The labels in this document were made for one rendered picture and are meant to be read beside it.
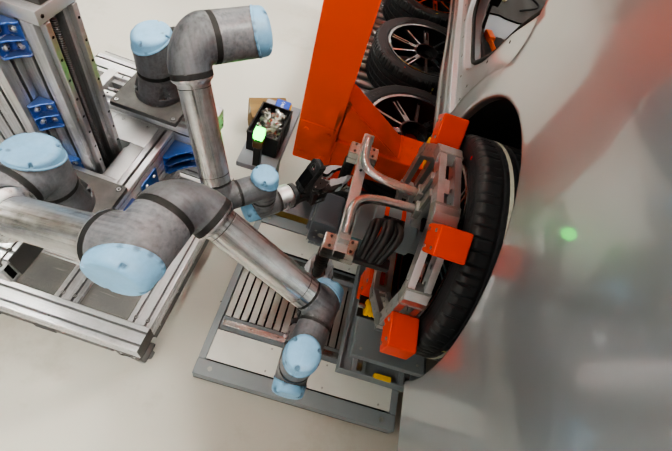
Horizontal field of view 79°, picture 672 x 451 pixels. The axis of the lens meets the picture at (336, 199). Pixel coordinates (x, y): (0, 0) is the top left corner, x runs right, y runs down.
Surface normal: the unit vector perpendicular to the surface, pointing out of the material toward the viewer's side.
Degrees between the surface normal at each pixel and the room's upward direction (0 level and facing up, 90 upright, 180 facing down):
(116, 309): 0
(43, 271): 0
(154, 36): 8
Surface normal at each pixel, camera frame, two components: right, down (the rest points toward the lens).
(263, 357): 0.22, -0.56
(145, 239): 0.53, -0.37
